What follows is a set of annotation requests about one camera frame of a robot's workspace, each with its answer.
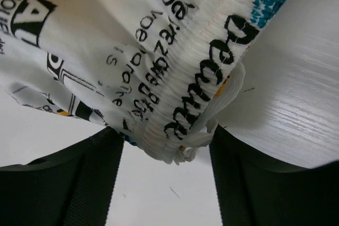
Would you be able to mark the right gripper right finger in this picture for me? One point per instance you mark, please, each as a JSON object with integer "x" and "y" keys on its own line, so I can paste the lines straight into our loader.
{"x": 254, "y": 188}

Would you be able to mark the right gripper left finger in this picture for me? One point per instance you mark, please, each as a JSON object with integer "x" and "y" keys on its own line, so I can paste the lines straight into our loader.
{"x": 72, "y": 186}

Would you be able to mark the colourful printed shorts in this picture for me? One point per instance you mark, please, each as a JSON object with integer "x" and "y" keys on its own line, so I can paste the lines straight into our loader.
{"x": 156, "y": 71}

